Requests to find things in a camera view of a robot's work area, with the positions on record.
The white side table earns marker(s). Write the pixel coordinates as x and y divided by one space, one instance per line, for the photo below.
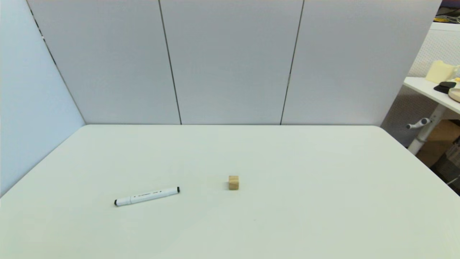
424 87

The cream plastic jug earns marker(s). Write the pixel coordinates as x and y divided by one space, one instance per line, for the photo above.
440 72

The small wooden cube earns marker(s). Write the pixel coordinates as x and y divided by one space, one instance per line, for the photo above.
233 183

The flat black object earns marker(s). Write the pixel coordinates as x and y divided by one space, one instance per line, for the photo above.
445 87

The brown cardboard box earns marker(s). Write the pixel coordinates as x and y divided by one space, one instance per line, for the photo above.
445 133

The grey mesh basket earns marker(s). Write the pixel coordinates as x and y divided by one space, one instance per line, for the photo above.
451 165

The white marker with black caps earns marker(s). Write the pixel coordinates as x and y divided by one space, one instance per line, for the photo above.
147 196

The beige bowl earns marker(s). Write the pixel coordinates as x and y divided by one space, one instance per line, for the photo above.
455 95

